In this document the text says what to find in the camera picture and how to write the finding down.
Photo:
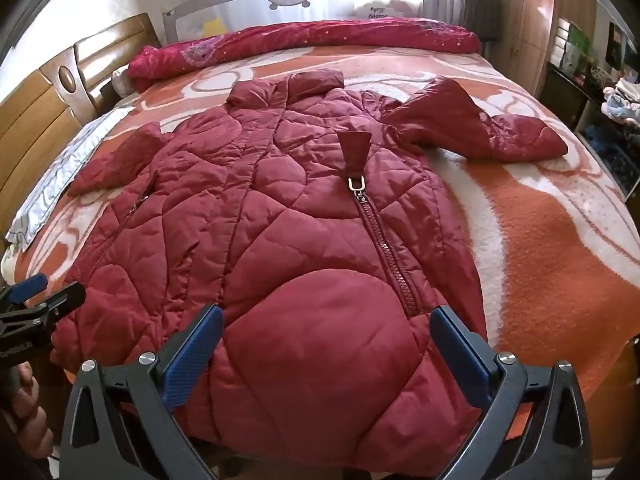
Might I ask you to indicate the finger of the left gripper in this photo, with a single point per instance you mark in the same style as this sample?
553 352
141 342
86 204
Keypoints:
57 306
31 287

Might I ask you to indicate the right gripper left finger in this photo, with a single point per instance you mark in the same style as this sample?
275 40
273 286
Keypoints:
119 421

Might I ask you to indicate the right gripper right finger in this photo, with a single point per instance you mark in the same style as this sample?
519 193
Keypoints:
533 421

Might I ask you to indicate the dark red quilted down coat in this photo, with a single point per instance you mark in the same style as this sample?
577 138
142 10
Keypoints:
310 214

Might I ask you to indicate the pile of light clothes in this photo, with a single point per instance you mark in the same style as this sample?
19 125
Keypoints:
622 103

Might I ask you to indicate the person's left hand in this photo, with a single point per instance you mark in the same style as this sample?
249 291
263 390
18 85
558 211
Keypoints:
27 419

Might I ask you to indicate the white patterned bed sheet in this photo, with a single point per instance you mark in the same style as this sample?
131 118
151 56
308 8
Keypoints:
39 204

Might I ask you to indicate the orange and white patterned blanket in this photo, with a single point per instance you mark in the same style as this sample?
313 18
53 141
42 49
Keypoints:
555 248

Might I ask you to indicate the wooden bed headboard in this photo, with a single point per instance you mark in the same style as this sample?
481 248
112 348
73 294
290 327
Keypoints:
45 111

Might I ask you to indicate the dark side table with clutter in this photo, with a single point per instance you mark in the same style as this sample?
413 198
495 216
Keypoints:
579 108

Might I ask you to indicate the magenta floral rolled quilt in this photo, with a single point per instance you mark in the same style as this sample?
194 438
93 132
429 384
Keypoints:
153 64

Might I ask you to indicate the coat stand with dark garment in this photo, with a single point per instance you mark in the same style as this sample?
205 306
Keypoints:
482 18

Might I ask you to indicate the wooden wardrobe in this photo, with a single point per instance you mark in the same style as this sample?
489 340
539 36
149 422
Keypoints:
527 33

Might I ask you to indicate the grey bed guard rail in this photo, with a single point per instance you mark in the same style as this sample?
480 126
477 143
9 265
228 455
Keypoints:
197 19

